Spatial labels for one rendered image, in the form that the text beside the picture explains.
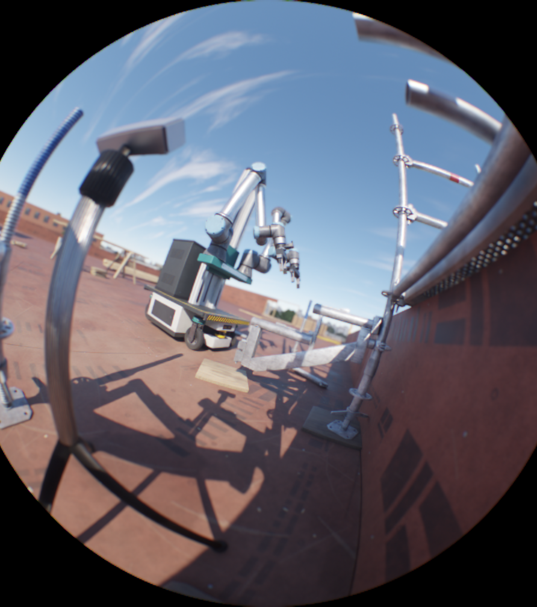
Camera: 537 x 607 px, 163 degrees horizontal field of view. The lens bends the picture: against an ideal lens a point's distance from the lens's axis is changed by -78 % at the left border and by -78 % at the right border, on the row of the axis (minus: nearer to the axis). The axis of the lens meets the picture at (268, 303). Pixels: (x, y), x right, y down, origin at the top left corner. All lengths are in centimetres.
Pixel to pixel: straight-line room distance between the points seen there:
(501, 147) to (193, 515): 77
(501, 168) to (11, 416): 101
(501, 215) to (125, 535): 82
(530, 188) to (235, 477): 82
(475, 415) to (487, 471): 11
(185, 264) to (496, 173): 175
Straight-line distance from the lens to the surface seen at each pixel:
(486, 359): 42
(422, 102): 35
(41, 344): 107
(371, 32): 32
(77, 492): 54
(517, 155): 31
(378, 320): 92
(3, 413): 71
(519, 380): 36
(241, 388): 108
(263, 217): 151
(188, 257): 170
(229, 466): 63
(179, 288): 170
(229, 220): 136
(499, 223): 39
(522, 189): 36
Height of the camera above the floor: 47
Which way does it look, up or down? 2 degrees up
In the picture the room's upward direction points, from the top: 19 degrees clockwise
